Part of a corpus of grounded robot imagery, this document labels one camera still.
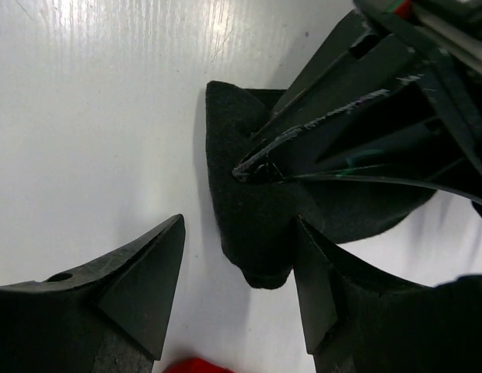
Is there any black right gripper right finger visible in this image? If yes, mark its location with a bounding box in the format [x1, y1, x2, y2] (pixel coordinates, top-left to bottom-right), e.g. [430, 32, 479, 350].
[294, 220, 482, 372]

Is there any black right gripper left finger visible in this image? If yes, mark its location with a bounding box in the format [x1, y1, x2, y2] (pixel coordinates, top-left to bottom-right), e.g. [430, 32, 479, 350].
[0, 214, 186, 372]

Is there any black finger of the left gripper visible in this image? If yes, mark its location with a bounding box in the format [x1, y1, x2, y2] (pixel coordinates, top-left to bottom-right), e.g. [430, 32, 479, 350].
[232, 68, 482, 205]

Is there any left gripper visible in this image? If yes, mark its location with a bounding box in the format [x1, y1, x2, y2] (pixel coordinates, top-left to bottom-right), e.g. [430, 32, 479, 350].
[249, 1, 482, 179]

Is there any black sock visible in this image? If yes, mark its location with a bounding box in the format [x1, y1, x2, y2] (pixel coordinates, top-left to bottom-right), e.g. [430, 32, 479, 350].
[205, 81, 435, 289]

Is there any red santa sock right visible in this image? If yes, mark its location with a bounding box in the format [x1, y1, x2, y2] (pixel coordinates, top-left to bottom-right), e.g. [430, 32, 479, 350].
[163, 357, 233, 373]

